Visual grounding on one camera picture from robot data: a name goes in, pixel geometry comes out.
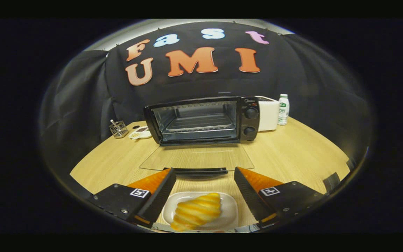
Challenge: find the golden croissant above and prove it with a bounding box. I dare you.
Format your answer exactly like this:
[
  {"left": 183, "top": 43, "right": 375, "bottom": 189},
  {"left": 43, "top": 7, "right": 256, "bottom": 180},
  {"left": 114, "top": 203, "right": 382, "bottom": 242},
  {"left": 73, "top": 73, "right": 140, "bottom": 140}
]
[{"left": 171, "top": 192, "right": 221, "bottom": 231}]

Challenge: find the white rectangular plate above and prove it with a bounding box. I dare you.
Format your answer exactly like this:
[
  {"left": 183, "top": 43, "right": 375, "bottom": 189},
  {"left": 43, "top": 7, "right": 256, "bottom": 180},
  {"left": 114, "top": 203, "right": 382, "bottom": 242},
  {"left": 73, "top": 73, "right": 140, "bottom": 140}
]
[{"left": 162, "top": 191, "right": 239, "bottom": 231}]

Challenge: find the black backdrop cloth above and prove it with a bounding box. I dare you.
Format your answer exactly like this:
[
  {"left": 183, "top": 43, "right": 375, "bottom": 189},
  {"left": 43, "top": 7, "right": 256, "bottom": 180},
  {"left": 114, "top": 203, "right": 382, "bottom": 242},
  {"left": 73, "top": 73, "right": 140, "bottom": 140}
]
[{"left": 39, "top": 22, "right": 373, "bottom": 165}]

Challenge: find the wire mesh basket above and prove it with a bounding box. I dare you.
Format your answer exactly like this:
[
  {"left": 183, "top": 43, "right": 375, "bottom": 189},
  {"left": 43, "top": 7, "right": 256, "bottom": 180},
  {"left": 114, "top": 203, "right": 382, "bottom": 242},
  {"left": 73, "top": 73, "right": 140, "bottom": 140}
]
[{"left": 109, "top": 119, "right": 129, "bottom": 139}]

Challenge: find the small white snack dish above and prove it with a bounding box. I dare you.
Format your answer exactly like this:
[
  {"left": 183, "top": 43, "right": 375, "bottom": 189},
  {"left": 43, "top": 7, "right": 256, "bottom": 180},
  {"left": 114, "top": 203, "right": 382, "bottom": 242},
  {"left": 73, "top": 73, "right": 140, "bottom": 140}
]
[{"left": 129, "top": 126, "right": 152, "bottom": 140}]

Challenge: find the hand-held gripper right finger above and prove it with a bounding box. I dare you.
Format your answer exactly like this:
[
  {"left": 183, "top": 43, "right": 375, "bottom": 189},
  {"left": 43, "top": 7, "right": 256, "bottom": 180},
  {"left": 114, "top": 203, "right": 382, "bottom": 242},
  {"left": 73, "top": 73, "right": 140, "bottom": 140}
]
[{"left": 234, "top": 167, "right": 329, "bottom": 228}]

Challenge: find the white bottle green label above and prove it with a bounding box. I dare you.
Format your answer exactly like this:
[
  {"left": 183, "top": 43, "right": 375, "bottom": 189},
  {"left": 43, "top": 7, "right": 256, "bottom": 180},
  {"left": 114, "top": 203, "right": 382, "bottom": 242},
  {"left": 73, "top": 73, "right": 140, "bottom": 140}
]
[{"left": 278, "top": 93, "right": 290, "bottom": 126}]

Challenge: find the black toaster oven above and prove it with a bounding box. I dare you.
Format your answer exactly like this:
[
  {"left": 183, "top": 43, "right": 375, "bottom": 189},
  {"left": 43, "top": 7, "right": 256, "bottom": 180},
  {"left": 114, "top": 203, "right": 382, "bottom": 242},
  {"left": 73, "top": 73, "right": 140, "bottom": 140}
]
[{"left": 139, "top": 96, "right": 260, "bottom": 176}]

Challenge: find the white bread toaster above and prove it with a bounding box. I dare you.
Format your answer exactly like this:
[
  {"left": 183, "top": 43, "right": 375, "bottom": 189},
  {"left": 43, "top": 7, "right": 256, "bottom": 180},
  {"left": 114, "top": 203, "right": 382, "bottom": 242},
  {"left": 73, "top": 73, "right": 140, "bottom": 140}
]
[{"left": 256, "top": 96, "right": 280, "bottom": 132}]

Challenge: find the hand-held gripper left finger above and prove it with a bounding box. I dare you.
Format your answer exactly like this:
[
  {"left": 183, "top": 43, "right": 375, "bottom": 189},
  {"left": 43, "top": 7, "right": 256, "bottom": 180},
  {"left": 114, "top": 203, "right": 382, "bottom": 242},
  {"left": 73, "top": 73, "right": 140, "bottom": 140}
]
[{"left": 85, "top": 168, "right": 177, "bottom": 229}]

